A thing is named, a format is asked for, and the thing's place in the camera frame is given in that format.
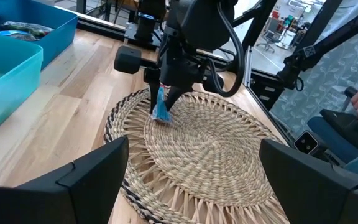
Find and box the black aluminium rig frame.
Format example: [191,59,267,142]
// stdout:
[54,0,343,147]

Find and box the teal plastic bin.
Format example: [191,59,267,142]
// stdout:
[0,29,44,146]

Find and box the blue plastic bin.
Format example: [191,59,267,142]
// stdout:
[0,0,79,71]

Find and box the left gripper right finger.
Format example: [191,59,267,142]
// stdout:
[259,139,358,224]

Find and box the green red-ended granola bar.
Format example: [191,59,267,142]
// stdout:
[0,21,54,37]

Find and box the person's leg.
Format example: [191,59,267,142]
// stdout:
[306,115,358,181]

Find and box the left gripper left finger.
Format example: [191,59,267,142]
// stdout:
[0,136,130,224]

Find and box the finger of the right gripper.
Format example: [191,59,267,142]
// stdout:
[165,85,186,112]
[149,81,162,114]

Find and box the silver metal bracket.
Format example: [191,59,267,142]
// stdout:
[243,46,254,88]

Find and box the black control handle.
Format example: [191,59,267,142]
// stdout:
[342,85,358,113]

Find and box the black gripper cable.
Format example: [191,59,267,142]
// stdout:
[197,0,247,99]

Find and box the round woven wicker mat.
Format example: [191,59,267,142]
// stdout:
[103,88,290,224]

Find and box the grey leaf-patterned rug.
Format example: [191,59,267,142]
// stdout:
[270,24,358,139]

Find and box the small black table camera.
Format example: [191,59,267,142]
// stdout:
[293,130,320,156]

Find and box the grey office chair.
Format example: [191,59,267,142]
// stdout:
[255,23,281,54]

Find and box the black chair armrest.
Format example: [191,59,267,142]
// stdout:
[318,108,358,153]

